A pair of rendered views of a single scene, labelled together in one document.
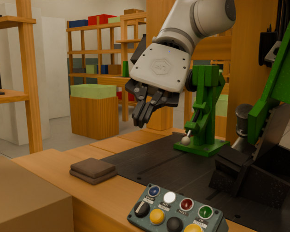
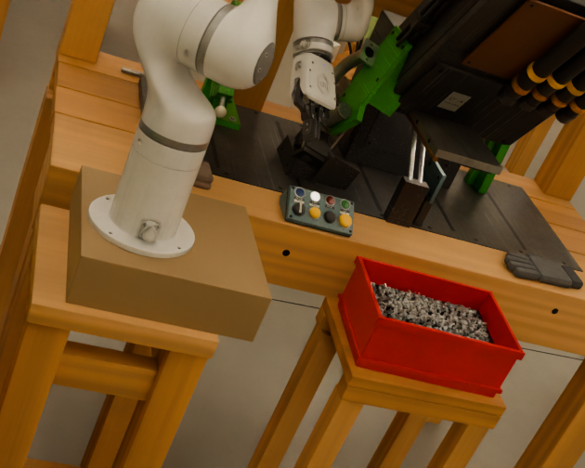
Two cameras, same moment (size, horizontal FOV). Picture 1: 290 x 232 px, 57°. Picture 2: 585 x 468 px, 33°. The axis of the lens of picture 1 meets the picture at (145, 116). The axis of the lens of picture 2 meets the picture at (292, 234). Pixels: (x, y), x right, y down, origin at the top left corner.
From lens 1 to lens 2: 1.84 m
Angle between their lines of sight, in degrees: 61
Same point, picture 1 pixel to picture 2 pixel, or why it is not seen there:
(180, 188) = (271, 180)
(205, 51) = not seen: outside the picture
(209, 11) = (357, 32)
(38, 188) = (214, 205)
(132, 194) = (251, 195)
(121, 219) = (278, 220)
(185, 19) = (332, 29)
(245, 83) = not seen: hidden behind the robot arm
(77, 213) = not seen: hidden behind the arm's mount
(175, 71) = (331, 88)
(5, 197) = (212, 219)
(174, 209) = (323, 205)
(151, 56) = (316, 72)
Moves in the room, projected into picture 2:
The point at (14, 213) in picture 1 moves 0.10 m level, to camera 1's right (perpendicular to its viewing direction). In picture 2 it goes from (247, 230) to (279, 222)
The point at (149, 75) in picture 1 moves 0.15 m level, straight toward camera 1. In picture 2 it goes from (319, 95) to (376, 133)
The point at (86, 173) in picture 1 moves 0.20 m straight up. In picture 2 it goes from (200, 178) to (233, 91)
